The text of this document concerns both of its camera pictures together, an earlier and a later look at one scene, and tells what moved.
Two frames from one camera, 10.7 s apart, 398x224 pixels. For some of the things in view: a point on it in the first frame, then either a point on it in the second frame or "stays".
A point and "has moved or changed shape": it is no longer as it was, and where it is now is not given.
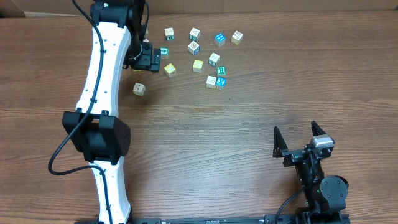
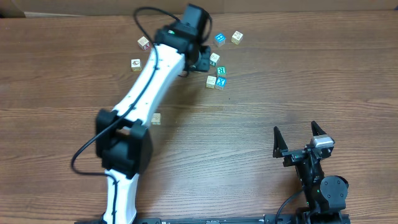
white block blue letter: (213, 59) stays
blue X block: (220, 83) stays
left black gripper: (147, 60) → (203, 61)
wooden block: (138, 89) has moved or changed shape
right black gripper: (293, 156) stays
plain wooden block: (211, 81) stays
